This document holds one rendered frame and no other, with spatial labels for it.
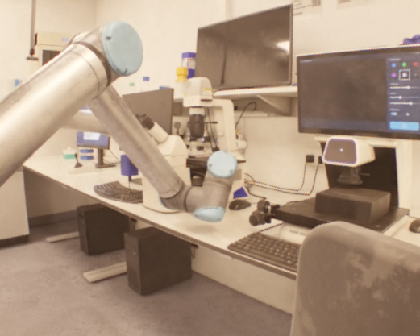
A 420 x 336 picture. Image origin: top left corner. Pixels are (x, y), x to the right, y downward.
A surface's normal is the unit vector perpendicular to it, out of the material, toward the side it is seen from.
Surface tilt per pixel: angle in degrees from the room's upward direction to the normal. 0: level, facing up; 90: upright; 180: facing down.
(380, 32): 90
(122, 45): 85
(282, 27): 86
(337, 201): 90
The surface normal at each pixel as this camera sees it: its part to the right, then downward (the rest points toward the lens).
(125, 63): 0.88, -0.01
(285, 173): -0.73, 0.10
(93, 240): 0.68, 0.11
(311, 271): -0.89, 0.07
